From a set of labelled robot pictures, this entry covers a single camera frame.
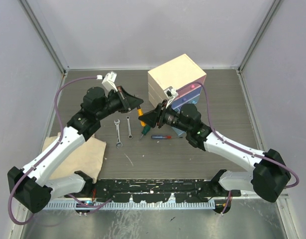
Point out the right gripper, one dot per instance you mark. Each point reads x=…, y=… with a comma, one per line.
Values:
x=151, y=118

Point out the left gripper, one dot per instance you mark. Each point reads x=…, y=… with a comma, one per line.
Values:
x=128, y=101

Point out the green handled screwdriver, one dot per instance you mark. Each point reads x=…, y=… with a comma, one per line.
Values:
x=145, y=130

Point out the orange handled screwdriver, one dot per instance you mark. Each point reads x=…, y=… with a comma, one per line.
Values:
x=140, y=113

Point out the red blue handled screwdriver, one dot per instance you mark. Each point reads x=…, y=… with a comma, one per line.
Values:
x=164, y=137

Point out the wide purple drawer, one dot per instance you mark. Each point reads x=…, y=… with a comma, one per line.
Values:
x=178, y=102

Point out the light blue drawer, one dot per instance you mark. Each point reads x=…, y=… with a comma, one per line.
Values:
x=179, y=130
x=193, y=100

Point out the large pink drawer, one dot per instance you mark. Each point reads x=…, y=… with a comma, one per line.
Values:
x=191, y=86

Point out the cream drawer cabinet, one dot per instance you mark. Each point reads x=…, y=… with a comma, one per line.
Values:
x=176, y=73

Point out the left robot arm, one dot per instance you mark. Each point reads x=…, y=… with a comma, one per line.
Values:
x=31, y=185

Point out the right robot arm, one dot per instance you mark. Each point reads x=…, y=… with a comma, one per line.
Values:
x=265, y=173

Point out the silver ratchet combination wrench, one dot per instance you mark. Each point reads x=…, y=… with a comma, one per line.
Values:
x=129, y=128

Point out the silver open end wrench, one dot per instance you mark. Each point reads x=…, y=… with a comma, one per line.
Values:
x=119, y=143

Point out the beige cloth bag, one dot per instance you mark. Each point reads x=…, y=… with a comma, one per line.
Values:
x=87, y=158

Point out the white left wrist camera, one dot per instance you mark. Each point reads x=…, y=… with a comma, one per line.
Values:
x=108, y=81

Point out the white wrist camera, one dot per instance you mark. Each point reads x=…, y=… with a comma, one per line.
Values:
x=171, y=94
x=108, y=81

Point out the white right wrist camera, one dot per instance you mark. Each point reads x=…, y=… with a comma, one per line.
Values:
x=171, y=94

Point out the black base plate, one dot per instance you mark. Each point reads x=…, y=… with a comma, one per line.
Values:
x=153, y=190

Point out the slotted cable duct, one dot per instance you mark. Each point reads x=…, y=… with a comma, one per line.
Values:
x=169, y=205

